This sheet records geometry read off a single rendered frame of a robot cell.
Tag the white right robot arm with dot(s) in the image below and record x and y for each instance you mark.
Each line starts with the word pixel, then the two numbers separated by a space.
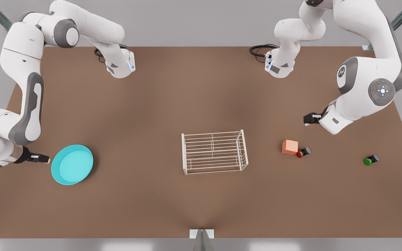
pixel 30 87

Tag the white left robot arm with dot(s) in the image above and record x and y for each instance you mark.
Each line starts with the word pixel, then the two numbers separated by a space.
pixel 361 69

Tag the cyan plate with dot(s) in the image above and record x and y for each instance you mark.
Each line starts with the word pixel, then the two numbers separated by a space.
pixel 72 164

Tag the orange cube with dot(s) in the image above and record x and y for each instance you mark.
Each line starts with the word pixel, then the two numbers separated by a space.
pixel 289 147

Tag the red button switch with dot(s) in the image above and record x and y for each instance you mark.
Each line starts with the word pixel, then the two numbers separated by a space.
pixel 303 152

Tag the green button switch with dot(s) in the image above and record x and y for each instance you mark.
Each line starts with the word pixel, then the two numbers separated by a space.
pixel 371 159

